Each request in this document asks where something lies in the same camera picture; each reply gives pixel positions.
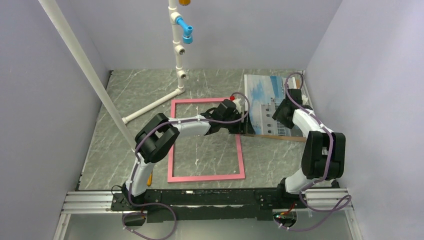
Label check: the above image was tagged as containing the brown frame backing board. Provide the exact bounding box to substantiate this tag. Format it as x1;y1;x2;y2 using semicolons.
243;76;309;143

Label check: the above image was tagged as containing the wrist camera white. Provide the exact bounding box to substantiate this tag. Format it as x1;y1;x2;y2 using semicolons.
229;95;246;115
286;88;308;105

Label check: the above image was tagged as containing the building photo print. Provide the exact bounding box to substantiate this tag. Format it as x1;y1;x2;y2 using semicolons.
243;74;307;138

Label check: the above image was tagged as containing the orange pipe nozzle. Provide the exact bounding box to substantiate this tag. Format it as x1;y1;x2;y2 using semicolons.
178;0;191;6

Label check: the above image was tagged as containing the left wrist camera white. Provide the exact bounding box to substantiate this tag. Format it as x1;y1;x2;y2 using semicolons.
229;95;246;115

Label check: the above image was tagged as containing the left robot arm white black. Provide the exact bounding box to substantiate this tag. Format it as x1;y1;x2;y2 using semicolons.
122;98;251;210

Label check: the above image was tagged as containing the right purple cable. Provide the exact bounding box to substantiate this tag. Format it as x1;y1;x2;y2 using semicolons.
273;72;352;232

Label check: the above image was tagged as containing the purple cable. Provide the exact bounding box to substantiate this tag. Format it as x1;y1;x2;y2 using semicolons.
273;72;352;232
121;92;251;240

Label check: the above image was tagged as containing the pink photo frame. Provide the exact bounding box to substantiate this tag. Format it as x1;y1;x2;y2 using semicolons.
167;97;246;183

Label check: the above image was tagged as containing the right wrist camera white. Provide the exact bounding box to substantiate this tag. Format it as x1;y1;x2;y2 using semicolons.
286;88;308;105

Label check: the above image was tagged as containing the white pvc pipe structure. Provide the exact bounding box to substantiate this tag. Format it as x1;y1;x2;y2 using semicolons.
39;0;188;150

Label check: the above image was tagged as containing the blue pipe nozzle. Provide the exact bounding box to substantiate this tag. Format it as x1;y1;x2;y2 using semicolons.
175;16;194;44

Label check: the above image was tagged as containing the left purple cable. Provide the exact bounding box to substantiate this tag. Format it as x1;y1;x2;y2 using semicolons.
121;92;251;240

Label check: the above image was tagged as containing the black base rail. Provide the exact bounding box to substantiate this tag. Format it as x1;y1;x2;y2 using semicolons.
110;184;306;223

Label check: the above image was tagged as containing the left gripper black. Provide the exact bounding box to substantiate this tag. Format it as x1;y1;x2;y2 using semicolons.
221;110;255;135

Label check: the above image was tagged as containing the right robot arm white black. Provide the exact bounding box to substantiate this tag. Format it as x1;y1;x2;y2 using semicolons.
272;88;346;208

